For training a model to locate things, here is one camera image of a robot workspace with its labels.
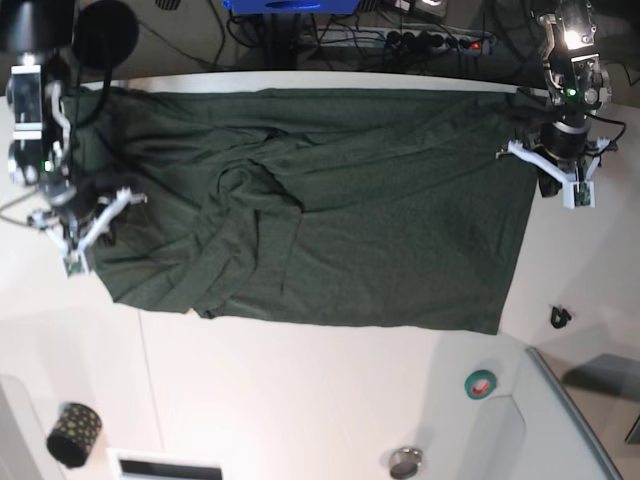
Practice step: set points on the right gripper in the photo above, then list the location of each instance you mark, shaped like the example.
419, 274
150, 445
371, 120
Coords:
81, 198

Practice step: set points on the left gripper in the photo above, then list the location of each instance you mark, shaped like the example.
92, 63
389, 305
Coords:
561, 142

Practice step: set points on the dark green t-shirt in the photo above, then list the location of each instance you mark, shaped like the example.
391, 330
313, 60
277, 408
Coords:
344, 208

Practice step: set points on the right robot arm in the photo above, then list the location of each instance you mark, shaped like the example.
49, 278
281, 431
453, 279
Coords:
40, 155

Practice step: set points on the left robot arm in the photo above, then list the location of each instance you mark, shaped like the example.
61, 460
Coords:
578, 87

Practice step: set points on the small black clip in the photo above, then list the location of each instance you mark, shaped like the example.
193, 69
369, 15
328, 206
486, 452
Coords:
560, 317

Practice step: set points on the black round stand base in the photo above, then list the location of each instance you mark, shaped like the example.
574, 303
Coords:
107, 32

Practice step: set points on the green tape roll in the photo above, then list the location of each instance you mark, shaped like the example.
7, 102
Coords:
480, 384

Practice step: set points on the black gold dotted cup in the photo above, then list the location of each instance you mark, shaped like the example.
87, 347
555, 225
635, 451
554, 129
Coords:
74, 435

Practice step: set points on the white power strip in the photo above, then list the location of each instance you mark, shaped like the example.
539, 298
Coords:
473, 43

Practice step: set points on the blue box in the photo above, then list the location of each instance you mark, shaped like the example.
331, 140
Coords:
248, 7

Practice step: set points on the white slotted tray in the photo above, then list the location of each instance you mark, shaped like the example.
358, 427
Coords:
130, 464

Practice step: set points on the round metal tin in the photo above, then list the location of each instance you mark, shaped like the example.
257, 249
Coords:
405, 463

